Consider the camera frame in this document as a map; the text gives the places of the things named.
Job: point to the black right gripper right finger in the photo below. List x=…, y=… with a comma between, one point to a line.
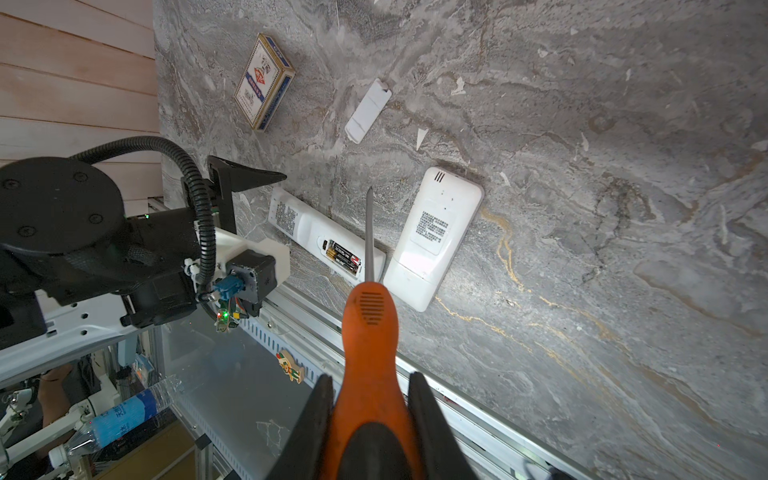
x=440, y=453

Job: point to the white battery cover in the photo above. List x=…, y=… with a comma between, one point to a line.
x=368, y=110

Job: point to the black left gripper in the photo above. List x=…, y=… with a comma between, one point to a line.
x=160, y=243

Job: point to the plastic water bottle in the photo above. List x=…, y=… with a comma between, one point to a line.
x=120, y=420

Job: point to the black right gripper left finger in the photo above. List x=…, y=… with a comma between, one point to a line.
x=302, y=456

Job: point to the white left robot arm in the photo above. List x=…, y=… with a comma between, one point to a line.
x=78, y=273

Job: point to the small colourful charm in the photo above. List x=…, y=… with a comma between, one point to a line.
x=290, y=366

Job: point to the orange black screwdriver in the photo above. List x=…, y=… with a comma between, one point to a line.
x=371, y=431

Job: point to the white slim remote control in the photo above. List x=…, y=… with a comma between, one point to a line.
x=309, y=229

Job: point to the playing card box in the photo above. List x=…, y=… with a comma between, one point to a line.
x=264, y=83

